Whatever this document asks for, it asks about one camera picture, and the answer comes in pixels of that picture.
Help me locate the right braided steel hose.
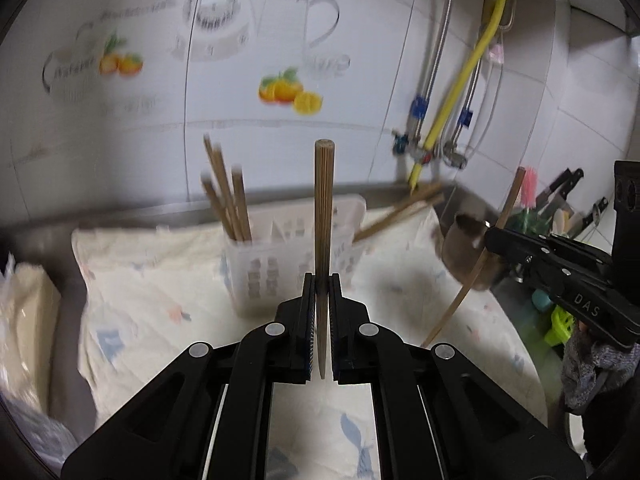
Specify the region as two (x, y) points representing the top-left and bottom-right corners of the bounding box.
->
(447, 58), (484, 149)

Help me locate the yellow gas hose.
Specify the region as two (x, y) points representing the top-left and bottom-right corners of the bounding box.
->
(406, 0), (511, 194)

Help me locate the black handled knife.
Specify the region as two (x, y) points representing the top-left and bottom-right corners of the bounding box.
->
(535, 168), (585, 212)

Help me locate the pink bottle brush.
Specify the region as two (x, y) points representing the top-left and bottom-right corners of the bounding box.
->
(520, 167), (538, 209)

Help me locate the beige plastic utensil holder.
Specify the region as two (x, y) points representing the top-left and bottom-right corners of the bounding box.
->
(224, 194), (367, 316)

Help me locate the steel pot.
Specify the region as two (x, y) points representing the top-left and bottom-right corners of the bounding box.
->
(442, 212), (506, 290)

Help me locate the grey gloved right hand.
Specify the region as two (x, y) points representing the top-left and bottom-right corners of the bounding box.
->
(561, 324), (639, 415)

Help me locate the green plastic utensil rack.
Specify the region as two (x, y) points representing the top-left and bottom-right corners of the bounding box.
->
(506, 208), (599, 351)

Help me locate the red handle water valve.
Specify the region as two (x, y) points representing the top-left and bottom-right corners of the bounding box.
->
(392, 130), (433, 166)

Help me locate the chrome angle valve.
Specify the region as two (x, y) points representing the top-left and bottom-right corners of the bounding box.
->
(442, 141), (468, 170)

